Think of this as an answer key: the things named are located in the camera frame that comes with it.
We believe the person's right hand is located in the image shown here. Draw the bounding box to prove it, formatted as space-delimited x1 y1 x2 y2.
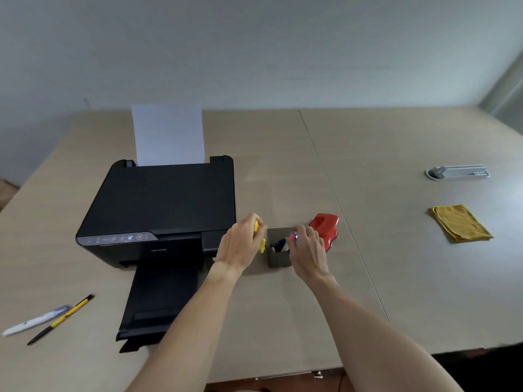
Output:
285 224 331 283

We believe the person's left hand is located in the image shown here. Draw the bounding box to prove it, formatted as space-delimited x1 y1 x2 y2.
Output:
214 212 267 275

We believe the yellow and black utility knife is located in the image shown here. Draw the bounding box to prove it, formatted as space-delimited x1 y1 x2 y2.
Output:
253 219 267 254

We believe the grey square pen holder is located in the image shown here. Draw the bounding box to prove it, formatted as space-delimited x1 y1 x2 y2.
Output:
267 227 296 269

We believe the red hole punch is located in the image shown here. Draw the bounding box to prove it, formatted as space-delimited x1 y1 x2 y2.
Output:
308 212 340 253

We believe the black yellow pencil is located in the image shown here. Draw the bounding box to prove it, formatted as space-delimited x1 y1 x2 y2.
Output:
26 294 95 347

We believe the white marker purple cap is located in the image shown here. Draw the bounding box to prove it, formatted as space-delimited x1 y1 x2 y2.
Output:
1 304 71 338

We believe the person's left forearm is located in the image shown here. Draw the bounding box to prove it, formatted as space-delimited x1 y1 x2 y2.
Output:
125 261 242 392

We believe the person's right forearm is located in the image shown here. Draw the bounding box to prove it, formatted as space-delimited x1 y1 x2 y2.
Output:
303 272 465 392

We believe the black inkjet printer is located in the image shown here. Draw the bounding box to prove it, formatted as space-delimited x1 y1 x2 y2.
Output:
75 155 238 354

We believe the light wooden table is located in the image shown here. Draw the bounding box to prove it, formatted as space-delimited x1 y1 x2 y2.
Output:
0 106 523 384

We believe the white paper sheet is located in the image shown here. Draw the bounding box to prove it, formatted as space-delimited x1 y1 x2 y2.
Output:
131 104 206 167

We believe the yellow cloth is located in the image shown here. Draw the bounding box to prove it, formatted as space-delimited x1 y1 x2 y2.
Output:
429 204 494 244

